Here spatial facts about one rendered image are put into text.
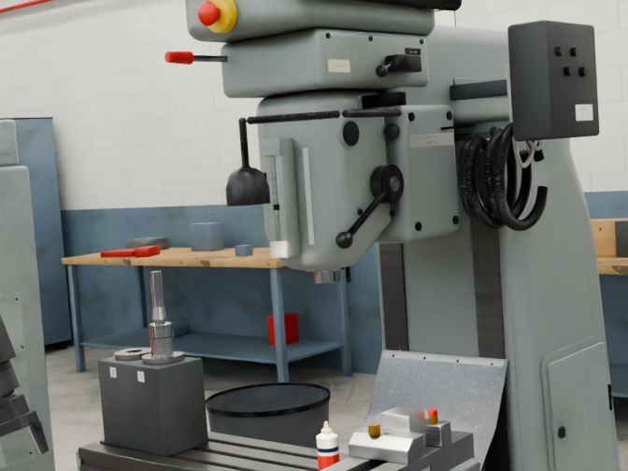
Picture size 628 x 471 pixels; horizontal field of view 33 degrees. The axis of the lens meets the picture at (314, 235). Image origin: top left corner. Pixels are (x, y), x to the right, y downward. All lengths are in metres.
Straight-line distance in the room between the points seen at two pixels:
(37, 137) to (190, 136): 1.58
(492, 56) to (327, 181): 0.58
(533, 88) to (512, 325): 0.53
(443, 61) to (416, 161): 0.23
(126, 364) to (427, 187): 0.76
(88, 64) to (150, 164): 1.11
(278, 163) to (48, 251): 7.52
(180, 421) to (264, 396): 2.00
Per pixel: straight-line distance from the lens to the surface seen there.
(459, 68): 2.17
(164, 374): 2.24
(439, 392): 2.28
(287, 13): 1.75
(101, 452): 2.37
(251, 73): 1.90
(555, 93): 1.95
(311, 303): 7.58
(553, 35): 1.96
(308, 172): 1.86
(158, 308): 2.28
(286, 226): 1.86
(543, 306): 2.27
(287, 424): 3.84
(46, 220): 9.31
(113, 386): 2.37
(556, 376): 2.31
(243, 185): 1.72
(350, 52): 1.87
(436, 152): 2.06
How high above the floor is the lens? 1.51
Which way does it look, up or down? 4 degrees down
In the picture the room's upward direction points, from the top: 4 degrees counter-clockwise
